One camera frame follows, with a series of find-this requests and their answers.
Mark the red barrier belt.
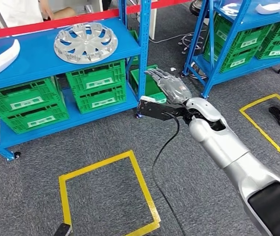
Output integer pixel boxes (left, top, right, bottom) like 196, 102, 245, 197
0, 0, 192, 40

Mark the open-top green plastic crate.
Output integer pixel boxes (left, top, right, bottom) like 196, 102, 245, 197
129, 64, 167, 104

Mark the black camera cable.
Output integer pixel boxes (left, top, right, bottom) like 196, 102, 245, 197
151, 112, 187, 236

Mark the blue metal shelf rack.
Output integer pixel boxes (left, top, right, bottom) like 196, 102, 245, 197
182, 0, 280, 99
0, 0, 152, 162

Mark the person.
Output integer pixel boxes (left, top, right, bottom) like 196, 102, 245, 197
0, 0, 76, 29

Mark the chrome stool base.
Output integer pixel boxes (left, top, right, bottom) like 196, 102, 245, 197
189, 63, 214, 81

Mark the white curved plastic part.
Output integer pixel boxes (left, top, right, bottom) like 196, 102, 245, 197
0, 39, 21, 80
256, 1, 280, 15

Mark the chrome stool with black seat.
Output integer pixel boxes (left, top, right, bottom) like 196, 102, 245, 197
178, 0, 206, 55

